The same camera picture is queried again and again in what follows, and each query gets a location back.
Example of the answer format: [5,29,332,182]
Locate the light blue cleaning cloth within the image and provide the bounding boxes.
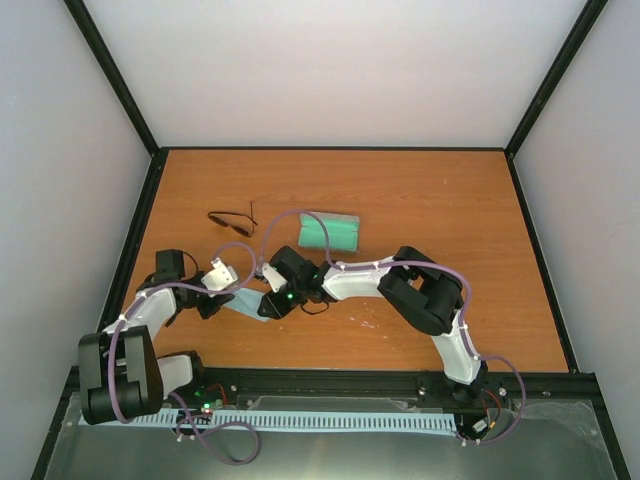
[224,288,270,322]

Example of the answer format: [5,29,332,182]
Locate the black sunglasses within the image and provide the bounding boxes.
[207,202,258,238]

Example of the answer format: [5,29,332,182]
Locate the grey glasses case green lining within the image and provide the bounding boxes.
[298,212,360,253]

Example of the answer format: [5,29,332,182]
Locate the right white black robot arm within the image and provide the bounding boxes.
[257,246,487,404]

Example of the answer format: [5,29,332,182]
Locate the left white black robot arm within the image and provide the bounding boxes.
[78,250,239,425]

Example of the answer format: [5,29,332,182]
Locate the left controller board with leds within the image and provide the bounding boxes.
[194,383,227,415]

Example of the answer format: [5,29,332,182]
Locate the clear acrylic cover plate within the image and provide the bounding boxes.
[45,398,616,479]

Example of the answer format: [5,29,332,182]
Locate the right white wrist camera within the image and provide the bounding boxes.
[255,263,287,293]

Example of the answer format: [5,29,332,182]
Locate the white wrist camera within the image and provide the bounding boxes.
[201,257,239,292]
[255,263,287,293]

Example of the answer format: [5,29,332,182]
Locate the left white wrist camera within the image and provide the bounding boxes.
[201,257,239,292]

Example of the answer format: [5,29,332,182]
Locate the light blue slotted cable duct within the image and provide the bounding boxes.
[127,405,458,433]

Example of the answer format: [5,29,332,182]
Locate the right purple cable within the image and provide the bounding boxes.
[257,208,527,447]

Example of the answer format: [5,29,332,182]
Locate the right controller board with wires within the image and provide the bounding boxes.
[472,389,502,436]

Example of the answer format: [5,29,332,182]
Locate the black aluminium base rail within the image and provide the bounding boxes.
[64,365,601,406]

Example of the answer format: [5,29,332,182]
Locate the left black frame post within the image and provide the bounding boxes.
[64,0,160,157]

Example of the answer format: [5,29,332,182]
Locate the black frame post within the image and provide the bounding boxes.
[504,0,608,162]
[64,0,160,157]

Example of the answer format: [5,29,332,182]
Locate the right black frame post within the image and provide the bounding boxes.
[504,0,608,162]

